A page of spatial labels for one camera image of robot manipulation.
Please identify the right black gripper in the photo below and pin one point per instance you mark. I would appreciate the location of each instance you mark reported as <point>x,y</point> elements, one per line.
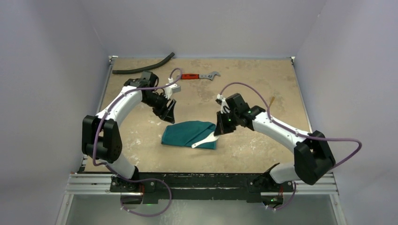
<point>224,118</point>

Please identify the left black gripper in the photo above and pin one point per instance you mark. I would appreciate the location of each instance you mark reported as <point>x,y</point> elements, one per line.
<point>165,113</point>

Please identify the teal cloth napkin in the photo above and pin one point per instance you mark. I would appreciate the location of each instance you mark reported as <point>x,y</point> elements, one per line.
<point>185,134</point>

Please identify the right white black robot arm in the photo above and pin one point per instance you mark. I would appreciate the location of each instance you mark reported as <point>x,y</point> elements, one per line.
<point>312,154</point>

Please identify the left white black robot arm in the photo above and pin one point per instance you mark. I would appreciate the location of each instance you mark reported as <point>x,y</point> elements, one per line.
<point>101,139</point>

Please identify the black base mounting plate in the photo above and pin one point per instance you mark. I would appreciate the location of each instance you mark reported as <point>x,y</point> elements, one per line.
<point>249,187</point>

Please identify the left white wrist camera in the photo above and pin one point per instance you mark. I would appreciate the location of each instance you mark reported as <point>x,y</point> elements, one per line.
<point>171,89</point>

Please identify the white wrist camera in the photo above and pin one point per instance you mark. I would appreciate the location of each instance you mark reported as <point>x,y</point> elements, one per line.
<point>171,89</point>
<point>221,100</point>

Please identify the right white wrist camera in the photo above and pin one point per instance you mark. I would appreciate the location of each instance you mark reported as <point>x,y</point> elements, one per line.
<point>221,100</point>

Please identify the red handled adjustable wrench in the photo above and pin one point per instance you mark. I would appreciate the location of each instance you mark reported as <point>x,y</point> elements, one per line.
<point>209,76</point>

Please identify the aluminium rail frame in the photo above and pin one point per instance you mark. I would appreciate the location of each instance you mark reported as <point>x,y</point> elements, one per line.
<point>88,200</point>

